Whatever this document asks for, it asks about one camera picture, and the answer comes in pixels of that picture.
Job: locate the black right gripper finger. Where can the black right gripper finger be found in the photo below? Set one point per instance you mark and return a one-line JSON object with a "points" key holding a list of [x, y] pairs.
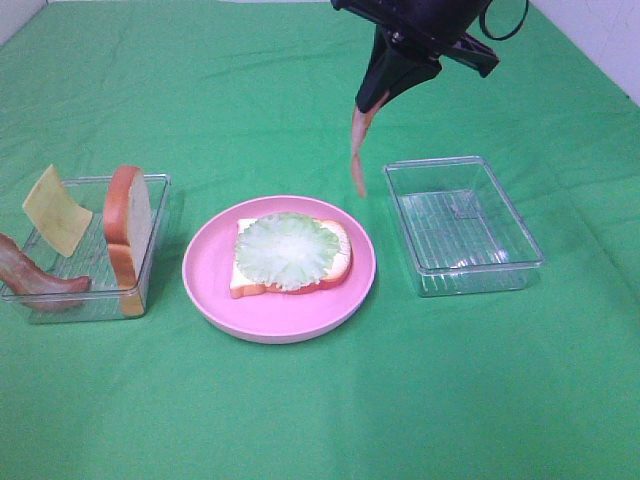
{"points": [[383, 47], [410, 75]]}

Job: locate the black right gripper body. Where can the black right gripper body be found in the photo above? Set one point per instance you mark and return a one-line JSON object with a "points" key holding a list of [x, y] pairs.
{"points": [[433, 28]]}

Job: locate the toy bacon strip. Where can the toy bacon strip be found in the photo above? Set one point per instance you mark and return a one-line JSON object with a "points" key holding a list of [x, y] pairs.
{"points": [[23, 277], [361, 122]]}

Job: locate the green toy lettuce leaf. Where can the green toy lettuce leaf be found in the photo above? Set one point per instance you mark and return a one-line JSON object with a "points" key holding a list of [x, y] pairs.
{"points": [[290, 250]]}

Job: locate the toy bread slice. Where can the toy bread slice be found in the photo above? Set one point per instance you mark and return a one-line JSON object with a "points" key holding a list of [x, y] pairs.
{"points": [[245, 285], [127, 219]]}

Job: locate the yellow toy cheese slice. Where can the yellow toy cheese slice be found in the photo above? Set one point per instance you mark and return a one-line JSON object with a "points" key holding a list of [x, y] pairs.
{"points": [[59, 219]]}

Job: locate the clear right plastic tray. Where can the clear right plastic tray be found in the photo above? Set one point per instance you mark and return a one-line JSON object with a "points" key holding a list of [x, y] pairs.
{"points": [[462, 234]]}

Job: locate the clear plastic tray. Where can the clear plastic tray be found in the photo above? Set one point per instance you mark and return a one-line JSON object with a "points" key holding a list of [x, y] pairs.
{"points": [[103, 301], [462, 234]]}

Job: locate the pink round plate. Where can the pink round plate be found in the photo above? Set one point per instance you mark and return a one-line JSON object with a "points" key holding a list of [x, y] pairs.
{"points": [[273, 318]]}

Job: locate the clear left plastic tray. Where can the clear left plastic tray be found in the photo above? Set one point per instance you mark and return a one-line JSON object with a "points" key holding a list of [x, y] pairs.
{"points": [[103, 301]]}

